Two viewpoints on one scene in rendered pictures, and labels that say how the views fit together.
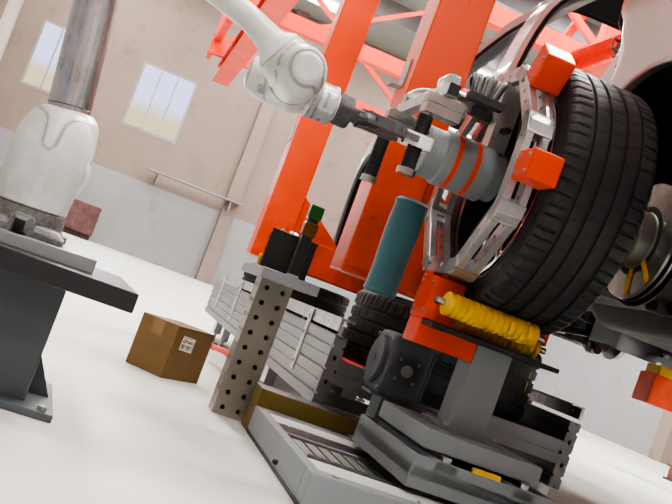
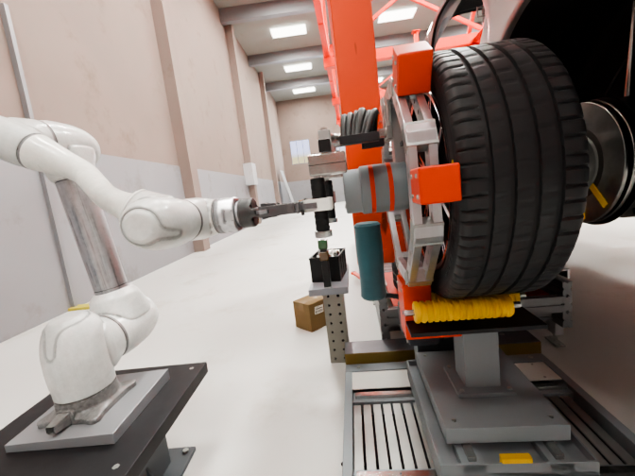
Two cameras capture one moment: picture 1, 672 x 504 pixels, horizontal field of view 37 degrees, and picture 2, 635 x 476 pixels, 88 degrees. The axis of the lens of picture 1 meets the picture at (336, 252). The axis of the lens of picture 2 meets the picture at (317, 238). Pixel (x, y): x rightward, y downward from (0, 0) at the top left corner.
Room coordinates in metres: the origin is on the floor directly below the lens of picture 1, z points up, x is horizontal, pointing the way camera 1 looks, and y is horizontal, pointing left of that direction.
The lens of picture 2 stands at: (1.50, -0.34, 0.86)
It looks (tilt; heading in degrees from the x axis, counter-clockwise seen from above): 8 degrees down; 19
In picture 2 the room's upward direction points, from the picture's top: 7 degrees counter-clockwise
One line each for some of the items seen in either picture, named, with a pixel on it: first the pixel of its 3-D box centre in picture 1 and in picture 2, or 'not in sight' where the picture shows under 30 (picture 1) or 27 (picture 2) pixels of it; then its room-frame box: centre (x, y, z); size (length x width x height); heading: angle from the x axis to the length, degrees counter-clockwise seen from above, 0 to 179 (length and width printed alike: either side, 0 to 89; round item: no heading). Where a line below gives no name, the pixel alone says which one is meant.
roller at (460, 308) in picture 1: (490, 319); (460, 309); (2.41, -0.40, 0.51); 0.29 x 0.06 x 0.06; 102
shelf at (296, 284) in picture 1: (278, 278); (331, 278); (3.01, 0.13, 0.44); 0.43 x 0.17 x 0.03; 12
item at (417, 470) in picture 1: (445, 467); (478, 408); (2.54, -0.45, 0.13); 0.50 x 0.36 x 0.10; 12
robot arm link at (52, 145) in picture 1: (48, 157); (78, 349); (2.13, 0.64, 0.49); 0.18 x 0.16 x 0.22; 10
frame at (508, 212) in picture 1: (483, 175); (404, 185); (2.50, -0.28, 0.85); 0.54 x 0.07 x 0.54; 12
